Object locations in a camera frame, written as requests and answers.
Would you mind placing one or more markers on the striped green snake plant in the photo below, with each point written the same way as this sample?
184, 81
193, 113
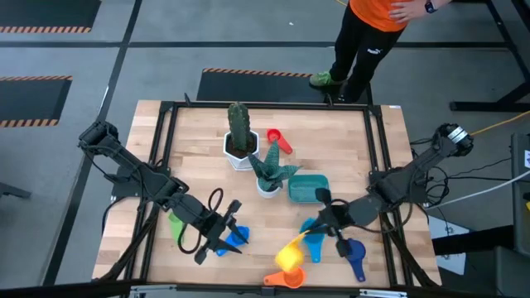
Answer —
271, 169

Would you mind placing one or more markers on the green measuring cup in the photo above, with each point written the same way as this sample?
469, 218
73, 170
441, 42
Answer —
176, 229

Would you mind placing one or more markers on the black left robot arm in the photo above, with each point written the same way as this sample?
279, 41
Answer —
141, 176

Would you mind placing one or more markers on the grey cabinet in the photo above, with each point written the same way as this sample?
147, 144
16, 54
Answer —
519, 186

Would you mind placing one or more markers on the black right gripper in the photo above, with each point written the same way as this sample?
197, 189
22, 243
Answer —
337, 217

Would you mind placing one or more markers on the navy purple measuring cup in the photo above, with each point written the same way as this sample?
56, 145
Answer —
358, 254

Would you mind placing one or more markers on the black metal table frame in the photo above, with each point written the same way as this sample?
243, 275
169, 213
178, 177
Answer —
290, 106

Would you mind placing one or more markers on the yellow measuring cup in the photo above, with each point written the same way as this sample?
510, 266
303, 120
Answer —
290, 256

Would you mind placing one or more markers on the grey metal foot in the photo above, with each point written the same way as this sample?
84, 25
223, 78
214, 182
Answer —
14, 192

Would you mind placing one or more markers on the orange measuring cup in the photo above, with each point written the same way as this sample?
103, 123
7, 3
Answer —
290, 281

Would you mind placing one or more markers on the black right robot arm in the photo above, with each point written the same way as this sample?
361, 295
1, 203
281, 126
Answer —
397, 186

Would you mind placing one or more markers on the white hexagonal plant pot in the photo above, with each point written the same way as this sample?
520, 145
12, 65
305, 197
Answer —
238, 165

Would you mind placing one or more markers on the black stand foot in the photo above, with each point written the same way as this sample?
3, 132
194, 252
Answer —
476, 106

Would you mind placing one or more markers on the teal plastic basket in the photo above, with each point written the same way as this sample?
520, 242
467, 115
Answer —
304, 188

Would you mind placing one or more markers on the black hazard-striped floor mat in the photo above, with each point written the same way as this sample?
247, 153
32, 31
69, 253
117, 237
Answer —
29, 99
45, 12
248, 89

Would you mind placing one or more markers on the white round plant pot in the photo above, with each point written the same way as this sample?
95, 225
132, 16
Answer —
267, 193

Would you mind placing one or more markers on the green column cactus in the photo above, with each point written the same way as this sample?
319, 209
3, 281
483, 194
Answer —
239, 126

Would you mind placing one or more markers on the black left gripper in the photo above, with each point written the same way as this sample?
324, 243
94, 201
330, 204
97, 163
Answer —
213, 227

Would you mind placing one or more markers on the light blue measuring cup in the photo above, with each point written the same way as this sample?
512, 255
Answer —
314, 248

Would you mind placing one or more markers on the person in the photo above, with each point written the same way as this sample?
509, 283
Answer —
364, 49

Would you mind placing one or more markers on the red measuring cup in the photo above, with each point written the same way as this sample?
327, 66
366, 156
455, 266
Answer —
273, 135

